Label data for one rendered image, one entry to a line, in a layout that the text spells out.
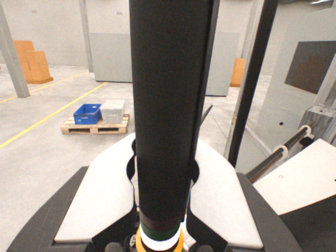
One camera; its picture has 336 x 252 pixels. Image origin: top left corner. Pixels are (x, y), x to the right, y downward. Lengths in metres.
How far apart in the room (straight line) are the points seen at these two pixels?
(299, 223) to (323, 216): 0.03
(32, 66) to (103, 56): 2.78
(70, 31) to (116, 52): 6.93
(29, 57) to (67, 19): 6.25
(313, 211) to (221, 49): 5.68
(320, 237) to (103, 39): 7.60
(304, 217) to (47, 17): 14.79
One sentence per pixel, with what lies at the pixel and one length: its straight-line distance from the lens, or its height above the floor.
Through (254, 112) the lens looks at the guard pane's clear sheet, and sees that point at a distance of 1.38.
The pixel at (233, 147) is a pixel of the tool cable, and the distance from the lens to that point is 0.18.
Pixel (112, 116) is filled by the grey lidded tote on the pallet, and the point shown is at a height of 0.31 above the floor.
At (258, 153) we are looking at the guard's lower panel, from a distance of 1.30.
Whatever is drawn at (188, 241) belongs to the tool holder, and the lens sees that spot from 0.20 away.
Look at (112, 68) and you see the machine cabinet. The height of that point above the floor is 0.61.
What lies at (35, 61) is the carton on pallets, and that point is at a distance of 8.32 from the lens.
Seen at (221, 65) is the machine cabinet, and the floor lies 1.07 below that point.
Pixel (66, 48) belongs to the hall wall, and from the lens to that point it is 14.22.
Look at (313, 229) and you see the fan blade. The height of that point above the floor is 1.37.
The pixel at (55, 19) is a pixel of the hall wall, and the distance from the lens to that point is 14.49.
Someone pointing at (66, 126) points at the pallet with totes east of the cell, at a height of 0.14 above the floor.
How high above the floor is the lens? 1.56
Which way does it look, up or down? 27 degrees down
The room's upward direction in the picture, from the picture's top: 3 degrees clockwise
